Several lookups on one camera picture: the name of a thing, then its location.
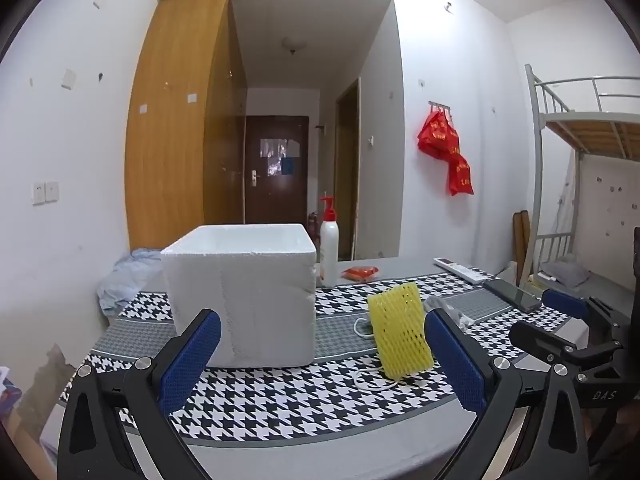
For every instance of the wooden wardrobe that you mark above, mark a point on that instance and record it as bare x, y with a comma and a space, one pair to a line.
170, 135

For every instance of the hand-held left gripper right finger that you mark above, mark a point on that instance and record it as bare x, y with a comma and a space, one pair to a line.
455, 365

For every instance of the ceiling lamp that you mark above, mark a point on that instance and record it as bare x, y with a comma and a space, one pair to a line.
293, 45

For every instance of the grey pillow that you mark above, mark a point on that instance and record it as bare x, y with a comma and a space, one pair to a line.
567, 271

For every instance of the houndstooth tablecloth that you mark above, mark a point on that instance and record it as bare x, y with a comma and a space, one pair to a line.
280, 400

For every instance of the white lotion pump bottle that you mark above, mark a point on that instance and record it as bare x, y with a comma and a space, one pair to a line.
329, 250

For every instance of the white remote control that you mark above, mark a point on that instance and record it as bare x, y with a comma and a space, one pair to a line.
462, 270

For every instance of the red fire extinguisher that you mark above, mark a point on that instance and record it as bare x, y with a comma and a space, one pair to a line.
313, 225

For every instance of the wooden side door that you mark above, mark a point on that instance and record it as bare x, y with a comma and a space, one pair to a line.
347, 175

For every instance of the dark brown door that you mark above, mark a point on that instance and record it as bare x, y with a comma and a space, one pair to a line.
270, 195

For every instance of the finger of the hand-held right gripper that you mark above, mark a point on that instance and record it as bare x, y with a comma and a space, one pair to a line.
542, 341
565, 304

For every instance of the black smartphone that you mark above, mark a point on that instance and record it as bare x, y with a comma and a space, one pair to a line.
512, 295

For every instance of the metal wall hook rack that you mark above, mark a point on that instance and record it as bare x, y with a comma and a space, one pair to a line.
440, 105

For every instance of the white wall socket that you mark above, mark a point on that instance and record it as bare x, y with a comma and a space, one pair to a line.
38, 193

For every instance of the wooden planks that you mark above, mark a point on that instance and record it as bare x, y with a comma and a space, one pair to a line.
521, 245

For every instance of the white foam box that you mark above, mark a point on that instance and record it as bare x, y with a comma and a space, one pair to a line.
240, 300

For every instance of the blue face mask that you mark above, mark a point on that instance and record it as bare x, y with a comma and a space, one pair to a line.
356, 377

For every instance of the red snack packet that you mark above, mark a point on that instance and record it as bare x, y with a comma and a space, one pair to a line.
360, 273

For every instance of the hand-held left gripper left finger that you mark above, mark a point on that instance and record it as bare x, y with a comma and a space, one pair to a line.
192, 360

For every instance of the red plastic bag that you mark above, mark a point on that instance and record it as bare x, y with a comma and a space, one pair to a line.
445, 145

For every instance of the metal bunk bed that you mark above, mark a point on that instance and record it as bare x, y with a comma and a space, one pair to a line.
590, 125

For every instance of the blue paper notice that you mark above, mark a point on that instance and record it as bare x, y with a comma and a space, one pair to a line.
288, 166

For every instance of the white soft pad packet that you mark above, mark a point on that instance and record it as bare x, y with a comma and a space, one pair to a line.
442, 306

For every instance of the light blue cloth pile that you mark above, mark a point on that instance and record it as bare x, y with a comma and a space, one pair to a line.
125, 275

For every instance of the yellow foam net sleeve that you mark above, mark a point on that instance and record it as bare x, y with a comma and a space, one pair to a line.
400, 330

